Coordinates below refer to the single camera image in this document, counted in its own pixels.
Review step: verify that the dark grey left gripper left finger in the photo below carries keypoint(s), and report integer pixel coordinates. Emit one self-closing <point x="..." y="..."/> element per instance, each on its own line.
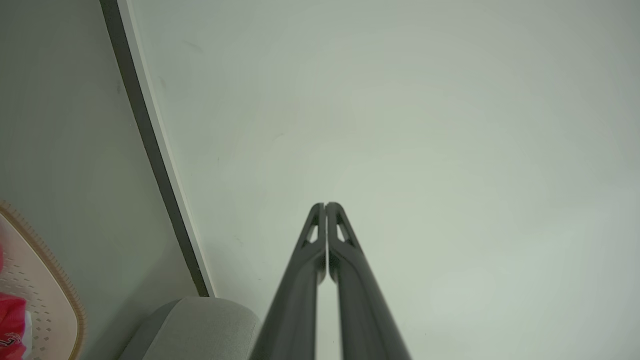
<point x="292" y="310"/>

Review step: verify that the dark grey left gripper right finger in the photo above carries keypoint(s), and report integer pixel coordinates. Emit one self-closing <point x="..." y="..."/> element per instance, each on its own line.
<point x="362" y="315"/>

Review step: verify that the red t-shirt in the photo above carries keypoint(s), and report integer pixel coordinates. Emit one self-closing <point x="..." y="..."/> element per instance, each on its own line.
<point x="11" y="325"/>

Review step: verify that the beige perforated laundry basket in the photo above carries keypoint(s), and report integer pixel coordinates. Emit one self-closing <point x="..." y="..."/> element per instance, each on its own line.
<point x="52" y="300"/>

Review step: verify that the white garment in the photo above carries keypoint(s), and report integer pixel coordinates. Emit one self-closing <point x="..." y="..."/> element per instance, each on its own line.
<point x="28" y="330"/>

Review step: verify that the dark grey wall baseboard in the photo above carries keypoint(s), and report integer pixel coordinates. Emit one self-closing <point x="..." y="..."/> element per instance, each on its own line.
<point x="152" y="150"/>

